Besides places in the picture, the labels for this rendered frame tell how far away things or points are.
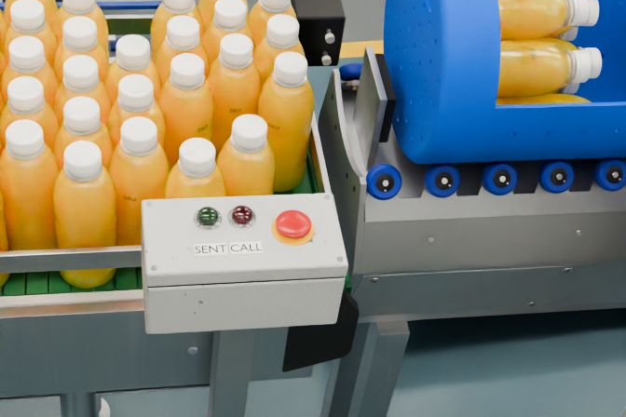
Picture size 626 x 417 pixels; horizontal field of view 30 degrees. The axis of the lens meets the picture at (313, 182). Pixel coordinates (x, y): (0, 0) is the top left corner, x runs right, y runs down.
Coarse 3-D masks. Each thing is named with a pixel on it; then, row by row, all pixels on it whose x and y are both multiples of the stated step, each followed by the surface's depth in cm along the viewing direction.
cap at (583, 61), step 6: (576, 54) 140; (582, 54) 140; (588, 54) 140; (576, 60) 139; (582, 60) 139; (588, 60) 139; (582, 66) 139; (588, 66) 139; (582, 72) 139; (588, 72) 140; (576, 78) 140; (582, 78) 140; (588, 78) 140
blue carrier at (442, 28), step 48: (432, 0) 133; (480, 0) 129; (624, 0) 159; (384, 48) 155; (432, 48) 132; (480, 48) 129; (624, 48) 161; (432, 96) 133; (480, 96) 131; (624, 96) 160; (432, 144) 135; (480, 144) 136; (528, 144) 137; (576, 144) 139; (624, 144) 140
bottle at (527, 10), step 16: (512, 0) 136; (528, 0) 137; (544, 0) 137; (560, 0) 138; (512, 16) 137; (528, 16) 137; (544, 16) 137; (560, 16) 138; (512, 32) 138; (528, 32) 138; (544, 32) 139
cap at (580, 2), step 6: (576, 0) 139; (582, 0) 140; (576, 6) 139; (582, 6) 139; (588, 6) 139; (576, 12) 139; (582, 12) 139; (588, 12) 140; (576, 18) 140; (582, 18) 140; (570, 24) 141; (576, 24) 141; (582, 24) 141
